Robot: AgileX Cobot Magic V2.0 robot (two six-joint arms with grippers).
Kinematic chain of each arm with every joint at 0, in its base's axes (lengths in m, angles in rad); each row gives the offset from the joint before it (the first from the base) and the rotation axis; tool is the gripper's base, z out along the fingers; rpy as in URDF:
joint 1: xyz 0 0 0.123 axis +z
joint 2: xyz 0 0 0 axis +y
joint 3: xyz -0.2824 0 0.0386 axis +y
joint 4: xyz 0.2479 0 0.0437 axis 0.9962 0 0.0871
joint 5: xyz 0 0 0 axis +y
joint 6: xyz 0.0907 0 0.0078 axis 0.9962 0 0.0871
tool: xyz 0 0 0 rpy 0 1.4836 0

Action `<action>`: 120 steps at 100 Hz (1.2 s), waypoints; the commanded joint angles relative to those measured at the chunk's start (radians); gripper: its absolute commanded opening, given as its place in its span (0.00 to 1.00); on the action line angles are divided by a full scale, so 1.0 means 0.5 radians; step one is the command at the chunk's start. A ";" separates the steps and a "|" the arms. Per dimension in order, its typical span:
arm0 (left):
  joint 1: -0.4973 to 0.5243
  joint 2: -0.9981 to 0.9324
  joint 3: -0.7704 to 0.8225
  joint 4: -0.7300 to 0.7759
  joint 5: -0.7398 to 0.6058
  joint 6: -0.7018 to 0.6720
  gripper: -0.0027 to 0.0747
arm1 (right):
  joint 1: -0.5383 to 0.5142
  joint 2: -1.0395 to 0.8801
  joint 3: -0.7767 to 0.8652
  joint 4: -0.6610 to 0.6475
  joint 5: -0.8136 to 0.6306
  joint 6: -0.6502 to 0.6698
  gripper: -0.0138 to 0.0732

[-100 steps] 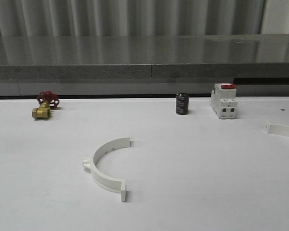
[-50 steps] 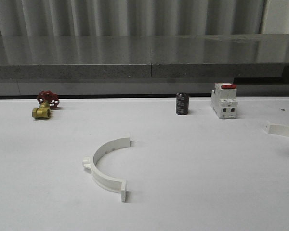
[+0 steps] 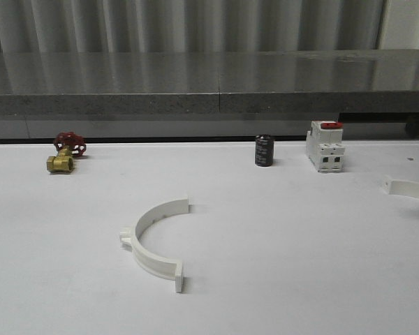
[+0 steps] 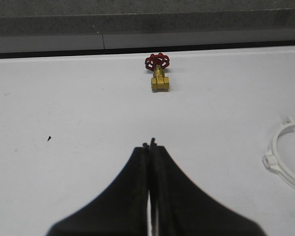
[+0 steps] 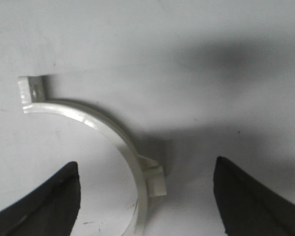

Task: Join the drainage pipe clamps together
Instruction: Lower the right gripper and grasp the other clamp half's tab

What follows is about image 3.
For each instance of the white half pipe clamp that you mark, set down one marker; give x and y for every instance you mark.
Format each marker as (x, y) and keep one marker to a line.
(401, 187)
(157, 265)

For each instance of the grey stone countertop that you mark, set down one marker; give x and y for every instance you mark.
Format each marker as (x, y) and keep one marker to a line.
(70, 85)

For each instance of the black cylindrical capacitor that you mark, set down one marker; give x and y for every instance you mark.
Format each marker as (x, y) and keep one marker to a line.
(264, 150)

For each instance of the brass valve red handwheel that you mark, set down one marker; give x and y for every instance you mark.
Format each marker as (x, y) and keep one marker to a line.
(69, 146)

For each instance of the white circuit breaker red switch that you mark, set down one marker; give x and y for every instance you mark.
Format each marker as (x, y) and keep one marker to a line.
(324, 147)

